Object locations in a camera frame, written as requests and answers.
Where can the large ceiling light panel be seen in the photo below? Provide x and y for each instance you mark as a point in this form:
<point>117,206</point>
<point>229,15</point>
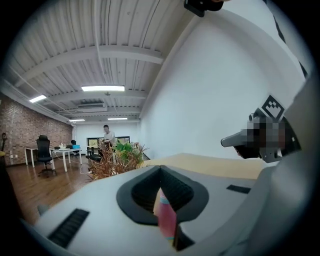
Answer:
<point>102,88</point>

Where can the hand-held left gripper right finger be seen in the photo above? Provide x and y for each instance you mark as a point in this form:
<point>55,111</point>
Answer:
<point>182,192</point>

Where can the blue box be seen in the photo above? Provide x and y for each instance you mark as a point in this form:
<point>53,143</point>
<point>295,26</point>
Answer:
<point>75,146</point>

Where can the grey head-worn camera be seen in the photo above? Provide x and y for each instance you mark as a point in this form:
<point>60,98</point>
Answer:
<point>268,140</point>

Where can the white desk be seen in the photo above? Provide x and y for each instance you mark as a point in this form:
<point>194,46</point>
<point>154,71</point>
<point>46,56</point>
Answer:
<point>30,153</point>
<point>60,152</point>

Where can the potted plant with orange leaves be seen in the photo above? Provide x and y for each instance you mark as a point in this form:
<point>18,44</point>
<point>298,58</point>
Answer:
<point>117,160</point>

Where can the ceiling air conditioner unit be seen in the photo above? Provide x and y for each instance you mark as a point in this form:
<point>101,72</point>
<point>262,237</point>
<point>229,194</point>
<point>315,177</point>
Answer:
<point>92,107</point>

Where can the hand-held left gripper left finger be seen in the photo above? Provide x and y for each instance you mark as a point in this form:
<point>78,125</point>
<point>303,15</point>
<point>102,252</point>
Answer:
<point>140,193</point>

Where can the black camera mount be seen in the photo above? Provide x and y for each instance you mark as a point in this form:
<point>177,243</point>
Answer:
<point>200,6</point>

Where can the pink spray bottle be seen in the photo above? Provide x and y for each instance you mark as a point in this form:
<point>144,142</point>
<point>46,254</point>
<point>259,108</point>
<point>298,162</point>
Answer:
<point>167,220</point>

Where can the black office chair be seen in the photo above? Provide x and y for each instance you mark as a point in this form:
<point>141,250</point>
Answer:
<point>43,152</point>

